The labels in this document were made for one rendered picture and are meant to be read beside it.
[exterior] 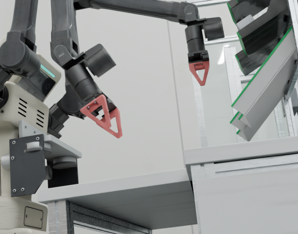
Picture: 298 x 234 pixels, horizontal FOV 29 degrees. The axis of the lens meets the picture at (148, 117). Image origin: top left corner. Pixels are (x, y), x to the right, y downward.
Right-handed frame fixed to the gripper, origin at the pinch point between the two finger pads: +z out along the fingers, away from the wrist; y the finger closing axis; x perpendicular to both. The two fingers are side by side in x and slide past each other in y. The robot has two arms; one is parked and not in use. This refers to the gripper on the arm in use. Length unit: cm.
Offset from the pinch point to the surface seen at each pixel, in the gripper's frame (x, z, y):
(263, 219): -5, 53, -70
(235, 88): -19, -33, 111
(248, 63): -13.1, 4.6, -22.6
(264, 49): -17.8, 2.5, -25.6
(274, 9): -19.5, -0.2, -44.2
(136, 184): 19, 39, -51
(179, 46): 7, -140, 289
